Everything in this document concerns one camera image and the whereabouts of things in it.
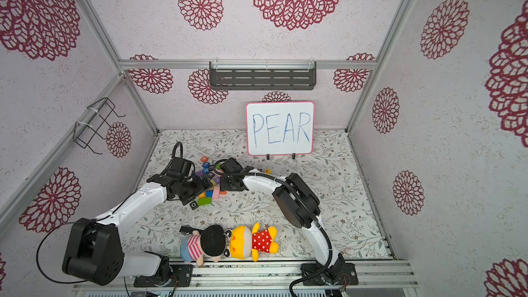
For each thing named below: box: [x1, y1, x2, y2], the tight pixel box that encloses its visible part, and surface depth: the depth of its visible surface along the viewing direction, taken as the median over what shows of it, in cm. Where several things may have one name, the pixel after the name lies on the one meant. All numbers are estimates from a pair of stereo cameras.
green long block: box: [197, 196, 213, 207], surface depth 94 cm
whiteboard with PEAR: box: [246, 101, 315, 157], surface depth 105 cm
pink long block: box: [212, 186, 220, 200], surface depth 96 cm
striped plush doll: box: [179, 224, 227, 267], surface depth 76 cm
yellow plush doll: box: [228, 222, 280, 262], surface depth 77 cm
